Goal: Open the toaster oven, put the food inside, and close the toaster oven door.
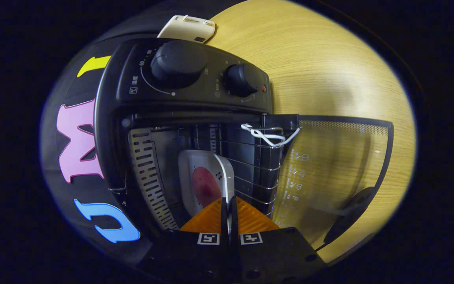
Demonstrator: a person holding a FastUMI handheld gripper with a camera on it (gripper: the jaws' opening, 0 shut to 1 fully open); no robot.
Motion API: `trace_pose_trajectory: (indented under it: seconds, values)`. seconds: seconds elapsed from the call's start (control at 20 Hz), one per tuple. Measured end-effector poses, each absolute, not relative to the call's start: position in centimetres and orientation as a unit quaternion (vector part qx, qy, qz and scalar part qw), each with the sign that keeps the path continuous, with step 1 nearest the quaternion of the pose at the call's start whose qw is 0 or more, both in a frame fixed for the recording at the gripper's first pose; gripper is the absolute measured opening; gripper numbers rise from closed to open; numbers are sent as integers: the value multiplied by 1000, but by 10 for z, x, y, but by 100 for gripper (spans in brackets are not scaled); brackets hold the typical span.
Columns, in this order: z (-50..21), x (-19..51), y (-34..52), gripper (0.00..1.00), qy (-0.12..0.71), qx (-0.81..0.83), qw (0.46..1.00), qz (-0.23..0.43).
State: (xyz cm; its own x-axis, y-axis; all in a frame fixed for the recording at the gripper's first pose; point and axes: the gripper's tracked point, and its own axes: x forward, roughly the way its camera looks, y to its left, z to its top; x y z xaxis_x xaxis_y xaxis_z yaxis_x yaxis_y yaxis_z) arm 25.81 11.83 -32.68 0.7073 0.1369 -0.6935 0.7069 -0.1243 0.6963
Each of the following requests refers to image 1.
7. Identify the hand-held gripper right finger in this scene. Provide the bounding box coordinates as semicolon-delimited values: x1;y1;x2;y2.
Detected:
231;196;326;284

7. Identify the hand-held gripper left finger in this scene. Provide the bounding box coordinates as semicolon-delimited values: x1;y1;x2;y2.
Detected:
138;197;235;284

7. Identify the pink ham slice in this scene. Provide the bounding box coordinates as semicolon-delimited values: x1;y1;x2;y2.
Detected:
192;167;222;208

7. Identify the white square plate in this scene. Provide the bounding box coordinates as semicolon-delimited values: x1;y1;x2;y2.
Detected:
178;149;235;233

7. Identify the black toaster oven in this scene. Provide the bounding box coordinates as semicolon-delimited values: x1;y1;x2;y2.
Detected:
94;37;394;253

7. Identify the white bread toaster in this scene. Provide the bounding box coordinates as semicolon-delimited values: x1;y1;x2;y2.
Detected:
157;15;216;44

